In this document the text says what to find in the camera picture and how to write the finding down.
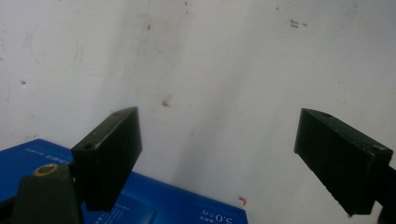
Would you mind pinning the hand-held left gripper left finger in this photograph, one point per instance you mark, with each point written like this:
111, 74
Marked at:
106, 158

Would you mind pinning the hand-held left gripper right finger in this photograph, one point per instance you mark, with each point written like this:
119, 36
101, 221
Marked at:
342, 161

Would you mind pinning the blue box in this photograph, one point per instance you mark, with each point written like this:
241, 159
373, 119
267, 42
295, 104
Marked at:
174, 202

